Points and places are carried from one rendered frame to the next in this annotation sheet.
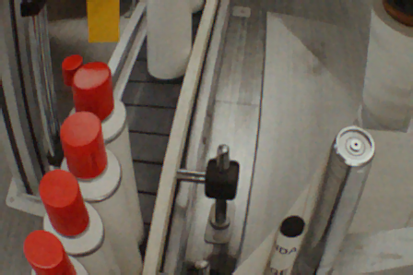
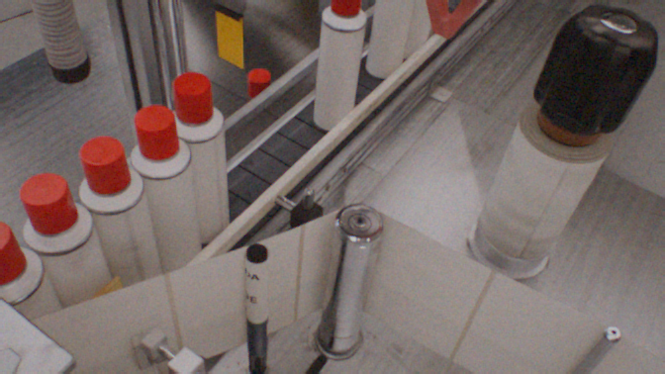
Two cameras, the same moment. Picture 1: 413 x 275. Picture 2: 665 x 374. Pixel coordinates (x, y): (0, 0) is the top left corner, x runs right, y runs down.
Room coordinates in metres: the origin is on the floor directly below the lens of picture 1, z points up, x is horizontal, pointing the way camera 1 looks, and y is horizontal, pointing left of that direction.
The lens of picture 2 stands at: (-0.02, -0.19, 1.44)
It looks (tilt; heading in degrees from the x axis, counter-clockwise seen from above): 48 degrees down; 21
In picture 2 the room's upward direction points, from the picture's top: 7 degrees clockwise
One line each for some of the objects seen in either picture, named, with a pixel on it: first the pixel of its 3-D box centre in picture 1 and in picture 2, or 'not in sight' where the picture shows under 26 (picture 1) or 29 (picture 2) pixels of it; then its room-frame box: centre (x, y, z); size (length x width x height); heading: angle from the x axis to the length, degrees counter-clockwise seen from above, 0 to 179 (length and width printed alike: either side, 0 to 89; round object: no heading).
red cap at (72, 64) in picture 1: (73, 69); (259, 83); (0.60, 0.18, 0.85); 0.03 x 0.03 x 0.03
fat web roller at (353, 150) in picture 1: (334, 219); (347, 287); (0.27, -0.11, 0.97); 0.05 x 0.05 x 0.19
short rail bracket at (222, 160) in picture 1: (221, 188); (306, 225); (0.37, -0.01, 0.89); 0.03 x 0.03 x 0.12; 82
